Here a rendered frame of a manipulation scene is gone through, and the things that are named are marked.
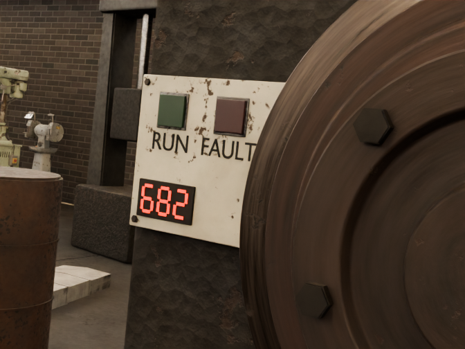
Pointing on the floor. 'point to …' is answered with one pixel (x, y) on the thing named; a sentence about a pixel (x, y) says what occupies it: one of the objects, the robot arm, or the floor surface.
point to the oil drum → (28, 255)
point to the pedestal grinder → (52, 131)
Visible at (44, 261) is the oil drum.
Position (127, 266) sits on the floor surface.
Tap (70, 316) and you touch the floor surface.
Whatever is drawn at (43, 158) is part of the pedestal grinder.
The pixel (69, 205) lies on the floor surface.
